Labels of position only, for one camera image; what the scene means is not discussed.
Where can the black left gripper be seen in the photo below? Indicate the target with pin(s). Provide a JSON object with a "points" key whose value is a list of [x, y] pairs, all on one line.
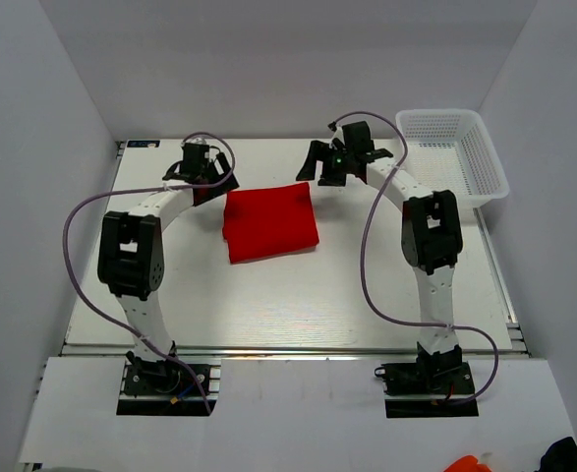
{"points": [[220, 189]]}

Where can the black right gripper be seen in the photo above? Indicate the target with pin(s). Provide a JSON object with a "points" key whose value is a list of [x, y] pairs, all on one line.
{"points": [[317, 152]]}

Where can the red t-shirt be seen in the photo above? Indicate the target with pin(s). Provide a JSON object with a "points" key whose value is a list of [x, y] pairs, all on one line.
{"points": [[264, 223]]}

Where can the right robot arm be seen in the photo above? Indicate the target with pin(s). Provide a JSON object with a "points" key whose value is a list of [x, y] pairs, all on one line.
{"points": [[431, 236]]}

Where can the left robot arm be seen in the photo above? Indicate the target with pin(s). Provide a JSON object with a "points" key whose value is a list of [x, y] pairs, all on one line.
{"points": [[131, 255]]}

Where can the dark blue table label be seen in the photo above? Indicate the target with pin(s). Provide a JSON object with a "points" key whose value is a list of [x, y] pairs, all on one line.
{"points": [[143, 143]]}

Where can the white plastic mesh basket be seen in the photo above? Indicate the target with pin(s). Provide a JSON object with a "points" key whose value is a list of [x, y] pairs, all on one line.
{"points": [[451, 149]]}

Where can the orange object at bottom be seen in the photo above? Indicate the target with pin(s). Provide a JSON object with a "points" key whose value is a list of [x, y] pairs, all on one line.
{"points": [[467, 463]]}

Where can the dark cloth at corner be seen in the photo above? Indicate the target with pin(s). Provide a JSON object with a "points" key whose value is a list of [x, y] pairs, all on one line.
{"points": [[561, 456]]}

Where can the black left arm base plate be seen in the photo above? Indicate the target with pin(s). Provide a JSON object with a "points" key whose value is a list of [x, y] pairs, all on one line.
{"points": [[160, 390]]}

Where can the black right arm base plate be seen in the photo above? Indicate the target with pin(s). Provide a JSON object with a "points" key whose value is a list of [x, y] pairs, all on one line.
{"points": [[408, 394]]}

